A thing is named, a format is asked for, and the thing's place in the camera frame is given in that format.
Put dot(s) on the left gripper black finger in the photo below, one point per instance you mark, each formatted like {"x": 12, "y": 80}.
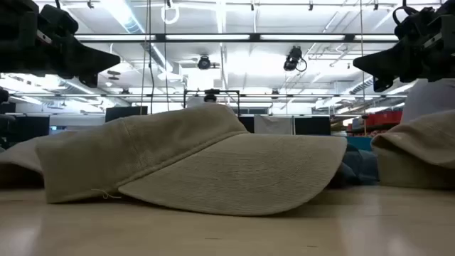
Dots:
{"x": 81, "y": 58}

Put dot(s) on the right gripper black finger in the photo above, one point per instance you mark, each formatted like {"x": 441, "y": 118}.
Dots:
{"x": 384, "y": 62}

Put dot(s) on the blue-grey cloth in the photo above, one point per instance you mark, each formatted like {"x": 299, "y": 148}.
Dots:
{"x": 359, "y": 167}

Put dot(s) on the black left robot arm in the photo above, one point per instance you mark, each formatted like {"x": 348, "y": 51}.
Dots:
{"x": 5, "y": 131}

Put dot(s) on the person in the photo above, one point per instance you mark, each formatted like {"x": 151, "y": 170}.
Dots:
{"x": 426, "y": 99}

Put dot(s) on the red storage bins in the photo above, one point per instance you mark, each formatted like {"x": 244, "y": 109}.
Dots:
{"x": 385, "y": 117}

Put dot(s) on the black computer monitor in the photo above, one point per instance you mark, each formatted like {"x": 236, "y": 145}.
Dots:
{"x": 124, "y": 113}
{"x": 313, "y": 125}
{"x": 30, "y": 128}

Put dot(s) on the blue plastic bin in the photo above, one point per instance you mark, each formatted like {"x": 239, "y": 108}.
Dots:
{"x": 359, "y": 143}

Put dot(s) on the white panel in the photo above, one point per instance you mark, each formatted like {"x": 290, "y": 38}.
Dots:
{"x": 273, "y": 124}

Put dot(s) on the black round overhead camera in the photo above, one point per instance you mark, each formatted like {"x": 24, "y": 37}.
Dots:
{"x": 204, "y": 63}

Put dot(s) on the black frame with camera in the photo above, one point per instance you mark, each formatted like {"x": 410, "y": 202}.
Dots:
{"x": 211, "y": 95}

